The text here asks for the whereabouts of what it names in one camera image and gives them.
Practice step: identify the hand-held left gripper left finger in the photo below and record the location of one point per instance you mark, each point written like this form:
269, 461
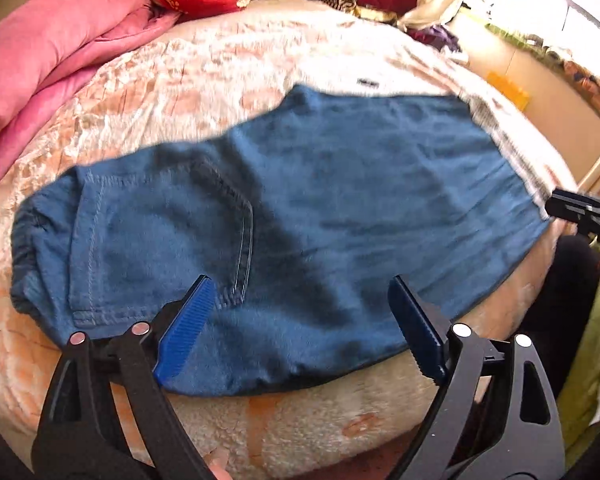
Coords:
190, 325

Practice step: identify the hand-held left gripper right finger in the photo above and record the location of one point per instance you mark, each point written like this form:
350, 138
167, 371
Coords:
415, 330

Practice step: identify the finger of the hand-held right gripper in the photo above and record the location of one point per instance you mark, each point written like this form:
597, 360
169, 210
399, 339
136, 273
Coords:
575, 206

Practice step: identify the blue denim pants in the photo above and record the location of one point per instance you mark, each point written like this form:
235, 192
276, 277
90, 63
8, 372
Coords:
330, 185

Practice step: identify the person's left hand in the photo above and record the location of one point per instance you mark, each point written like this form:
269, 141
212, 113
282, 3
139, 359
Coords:
219, 466

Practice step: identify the person's dark trousers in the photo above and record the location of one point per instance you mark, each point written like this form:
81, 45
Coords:
572, 300

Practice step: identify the yellow paper bag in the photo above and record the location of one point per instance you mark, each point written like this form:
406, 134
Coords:
510, 91

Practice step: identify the patterned windowsill cloth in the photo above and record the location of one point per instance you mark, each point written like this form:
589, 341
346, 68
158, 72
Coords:
585, 72

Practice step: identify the person's yellow-green garment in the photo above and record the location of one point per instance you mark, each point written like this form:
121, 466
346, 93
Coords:
587, 375

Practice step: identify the purple clothes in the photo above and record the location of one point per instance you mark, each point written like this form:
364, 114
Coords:
440, 40

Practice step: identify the peach and white printed blanket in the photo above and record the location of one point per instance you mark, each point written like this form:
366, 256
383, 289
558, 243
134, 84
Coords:
180, 75

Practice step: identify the pink duvet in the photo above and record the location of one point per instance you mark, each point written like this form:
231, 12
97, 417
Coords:
40, 55

